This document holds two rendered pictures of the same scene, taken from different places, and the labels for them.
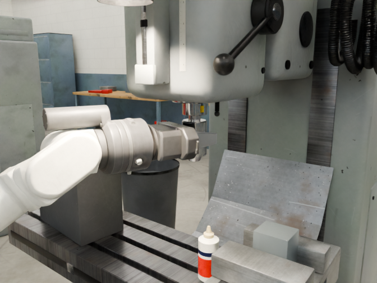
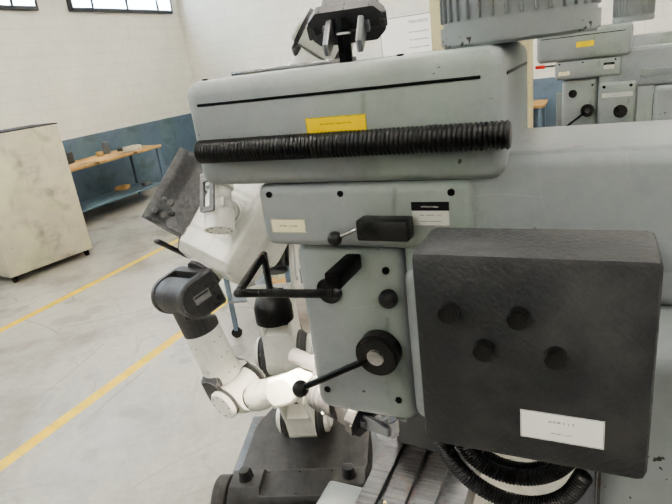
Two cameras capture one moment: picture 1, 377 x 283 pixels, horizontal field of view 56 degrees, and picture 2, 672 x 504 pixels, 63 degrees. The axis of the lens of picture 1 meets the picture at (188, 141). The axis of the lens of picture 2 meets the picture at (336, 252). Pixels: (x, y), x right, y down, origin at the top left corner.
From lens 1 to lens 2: 1.10 m
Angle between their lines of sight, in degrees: 76
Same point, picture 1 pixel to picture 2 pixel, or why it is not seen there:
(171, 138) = (341, 411)
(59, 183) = (275, 400)
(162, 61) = not seen: hidden behind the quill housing
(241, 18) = (348, 351)
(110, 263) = (381, 470)
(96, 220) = (411, 429)
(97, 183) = not seen: hidden behind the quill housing
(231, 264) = not seen: outside the picture
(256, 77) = (386, 404)
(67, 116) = (296, 360)
